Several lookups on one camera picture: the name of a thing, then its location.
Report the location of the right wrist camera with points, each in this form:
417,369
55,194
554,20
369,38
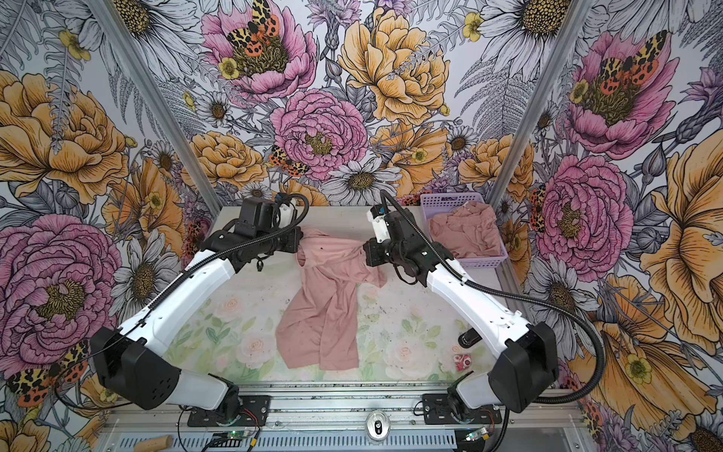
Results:
376,216

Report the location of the aluminium front rail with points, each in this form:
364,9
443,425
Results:
341,406

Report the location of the wooden cork block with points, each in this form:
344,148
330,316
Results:
155,444

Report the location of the black remote-like device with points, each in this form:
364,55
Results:
469,339

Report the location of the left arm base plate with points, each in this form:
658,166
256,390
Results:
246,411

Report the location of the round silver button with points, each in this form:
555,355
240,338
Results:
378,426

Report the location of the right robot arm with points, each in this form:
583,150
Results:
525,354

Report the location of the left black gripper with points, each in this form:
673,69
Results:
292,239

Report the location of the pink shorts in basket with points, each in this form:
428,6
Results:
469,231

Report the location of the green circuit board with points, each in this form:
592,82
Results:
233,439

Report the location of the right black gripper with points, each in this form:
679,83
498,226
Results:
371,249

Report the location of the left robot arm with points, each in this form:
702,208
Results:
129,360

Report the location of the small pink red toy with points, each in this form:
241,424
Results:
462,362

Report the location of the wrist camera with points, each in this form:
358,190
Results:
286,210
376,216

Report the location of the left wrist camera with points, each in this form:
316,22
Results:
286,210

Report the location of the pink t-shirt with print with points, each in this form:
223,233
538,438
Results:
319,326

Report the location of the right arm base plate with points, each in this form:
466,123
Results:
439,409

